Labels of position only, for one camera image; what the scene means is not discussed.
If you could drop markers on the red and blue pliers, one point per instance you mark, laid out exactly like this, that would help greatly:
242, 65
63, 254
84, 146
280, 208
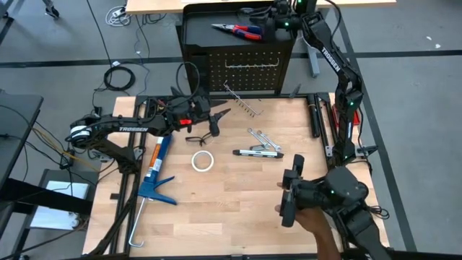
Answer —
242, 30

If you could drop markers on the person's forearm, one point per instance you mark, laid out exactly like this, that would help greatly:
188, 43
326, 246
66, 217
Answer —
326, 247

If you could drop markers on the dark safety glasses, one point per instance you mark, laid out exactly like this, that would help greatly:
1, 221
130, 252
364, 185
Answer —
249, 11

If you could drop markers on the white flat panel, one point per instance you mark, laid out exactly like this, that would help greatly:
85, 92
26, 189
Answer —
61, 216

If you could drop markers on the black rig frame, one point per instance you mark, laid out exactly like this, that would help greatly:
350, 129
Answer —
238, 257

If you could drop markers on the small red bin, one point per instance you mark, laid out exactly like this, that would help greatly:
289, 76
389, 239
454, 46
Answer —
356, 117

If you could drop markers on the person's hand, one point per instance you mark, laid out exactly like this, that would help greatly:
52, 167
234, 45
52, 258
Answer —
310, 220

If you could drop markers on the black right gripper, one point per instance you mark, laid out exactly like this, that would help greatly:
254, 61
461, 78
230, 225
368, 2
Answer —
274, 25

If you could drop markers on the blue caulking gun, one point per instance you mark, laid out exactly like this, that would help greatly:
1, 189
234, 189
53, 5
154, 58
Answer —
155, 166

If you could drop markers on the white tape roll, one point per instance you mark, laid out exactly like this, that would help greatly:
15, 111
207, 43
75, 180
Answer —
192, 161

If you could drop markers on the wooden desk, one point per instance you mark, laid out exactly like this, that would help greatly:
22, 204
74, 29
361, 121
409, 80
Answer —
162, 6

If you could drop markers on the black cylindrical tube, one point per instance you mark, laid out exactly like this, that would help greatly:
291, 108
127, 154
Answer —
314, 119

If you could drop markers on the black pegboard cabinet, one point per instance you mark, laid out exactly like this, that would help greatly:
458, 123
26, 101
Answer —
223, 68

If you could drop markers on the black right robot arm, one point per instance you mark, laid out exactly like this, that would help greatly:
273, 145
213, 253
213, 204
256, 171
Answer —
341, 72

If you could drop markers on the black side desk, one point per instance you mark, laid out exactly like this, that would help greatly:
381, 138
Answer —
18, 126

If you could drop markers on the clear safety glasses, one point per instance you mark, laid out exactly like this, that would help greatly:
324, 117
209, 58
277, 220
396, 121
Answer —
198, 140

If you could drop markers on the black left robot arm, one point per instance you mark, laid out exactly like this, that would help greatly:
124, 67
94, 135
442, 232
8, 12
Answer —
119, 128

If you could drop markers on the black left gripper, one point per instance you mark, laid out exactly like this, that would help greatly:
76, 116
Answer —
205, 110

